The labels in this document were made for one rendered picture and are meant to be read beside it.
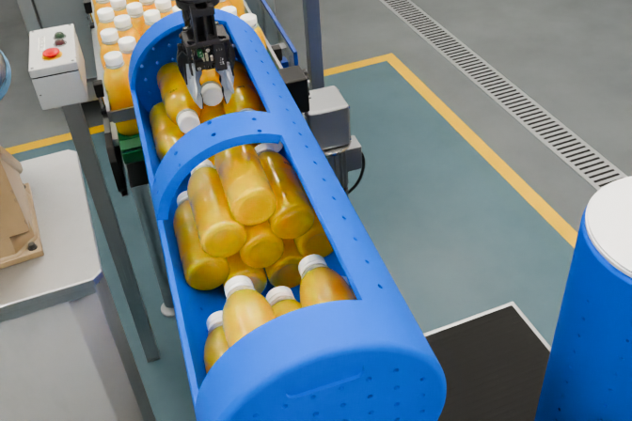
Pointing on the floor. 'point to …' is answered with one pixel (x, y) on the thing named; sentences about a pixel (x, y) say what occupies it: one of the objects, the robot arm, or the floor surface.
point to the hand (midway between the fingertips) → (213, 97)
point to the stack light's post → (312, 26)
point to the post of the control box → (75, 119)
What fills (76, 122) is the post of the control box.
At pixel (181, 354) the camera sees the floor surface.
